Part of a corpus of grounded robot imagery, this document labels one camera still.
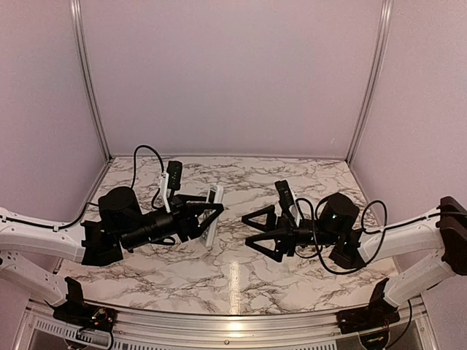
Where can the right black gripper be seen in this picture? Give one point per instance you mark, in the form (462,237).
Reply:
(285,238)

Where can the aluminium frame post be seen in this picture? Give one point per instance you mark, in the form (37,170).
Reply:
(82,53)
(377,61)

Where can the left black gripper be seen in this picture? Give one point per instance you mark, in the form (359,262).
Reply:
(188,226)

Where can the white remote control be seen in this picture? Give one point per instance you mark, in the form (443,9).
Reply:
(214,195)

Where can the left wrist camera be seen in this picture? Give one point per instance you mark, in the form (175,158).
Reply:
(170,182)

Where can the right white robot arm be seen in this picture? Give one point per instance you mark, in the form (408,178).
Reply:
(342,249)

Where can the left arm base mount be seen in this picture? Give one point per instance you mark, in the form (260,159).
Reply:
(74,310)

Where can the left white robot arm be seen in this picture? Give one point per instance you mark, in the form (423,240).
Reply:
(88,243)

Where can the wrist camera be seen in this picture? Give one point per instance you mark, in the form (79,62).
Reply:
(287,202)
(170,182)

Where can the right aluminium frame post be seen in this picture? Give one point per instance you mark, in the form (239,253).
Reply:
(377,61)

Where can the left aluminium frame post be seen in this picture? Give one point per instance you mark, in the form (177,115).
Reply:
(82,53)

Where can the front aluminium rail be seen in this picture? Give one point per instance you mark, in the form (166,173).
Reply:
(142,329)

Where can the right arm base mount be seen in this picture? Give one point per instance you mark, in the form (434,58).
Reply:
(378,313)

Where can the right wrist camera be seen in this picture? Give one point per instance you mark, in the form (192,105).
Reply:
(287,202)

